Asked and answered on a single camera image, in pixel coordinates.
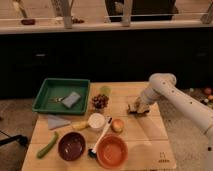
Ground purple bowl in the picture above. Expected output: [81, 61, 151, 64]
[58, 132, 86, 161]

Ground apple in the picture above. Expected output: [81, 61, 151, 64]
[111, 119, 124, 133]

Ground yellow banana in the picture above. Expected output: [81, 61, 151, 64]
[72, 121, 89, 131]

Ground grey cloth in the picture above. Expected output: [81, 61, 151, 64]
[47, 115, 70, 130]

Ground black chair leg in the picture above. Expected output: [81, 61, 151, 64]
[0, 130, 28, 146]

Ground small metal fork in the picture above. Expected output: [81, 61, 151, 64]
[53, 97, 65, 103]

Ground green plastic tray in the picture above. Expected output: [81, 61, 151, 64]
[32, 78, 90, 116]

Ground orange bowl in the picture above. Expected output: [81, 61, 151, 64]
[96, 134, 128, 169]

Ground grey sponge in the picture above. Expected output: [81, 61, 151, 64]
[62, 92, 81, 108]

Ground dark red dish on shelf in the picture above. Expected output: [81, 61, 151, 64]
[21, 19, 35, 25]

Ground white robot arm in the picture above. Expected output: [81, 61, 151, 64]
[128, 73, 213, 171]

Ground brown block eraser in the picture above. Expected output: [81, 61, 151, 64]
[127, 105, 148, 115]

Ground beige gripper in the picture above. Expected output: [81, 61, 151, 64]
[129, 98, 149, 114]

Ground bunch of dark grapes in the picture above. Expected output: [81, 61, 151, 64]
[92, 94, 109, 109]

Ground green cucumber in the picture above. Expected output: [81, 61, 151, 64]
[36, 132, 59, 159]

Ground white cup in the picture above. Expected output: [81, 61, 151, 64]
[88, 113, 105, 131]

